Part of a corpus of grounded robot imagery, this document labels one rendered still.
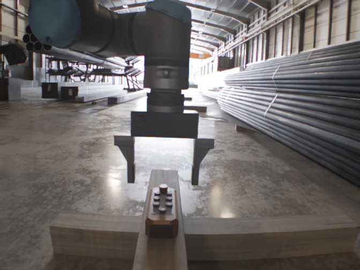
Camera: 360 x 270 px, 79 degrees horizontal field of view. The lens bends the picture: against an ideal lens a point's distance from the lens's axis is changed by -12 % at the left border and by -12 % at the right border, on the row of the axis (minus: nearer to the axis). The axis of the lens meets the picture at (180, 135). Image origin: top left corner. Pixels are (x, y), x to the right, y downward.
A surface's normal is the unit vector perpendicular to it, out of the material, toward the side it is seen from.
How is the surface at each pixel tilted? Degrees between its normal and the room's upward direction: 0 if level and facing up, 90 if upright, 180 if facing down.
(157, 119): 90
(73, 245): 90
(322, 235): 90
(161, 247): 0
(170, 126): 90
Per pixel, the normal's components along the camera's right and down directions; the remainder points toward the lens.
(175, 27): 0.32, 0.21
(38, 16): -0.33, 0.26
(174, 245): 0.04, -0.98
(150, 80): -0.54, 0.15
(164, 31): -0.06, 0.20
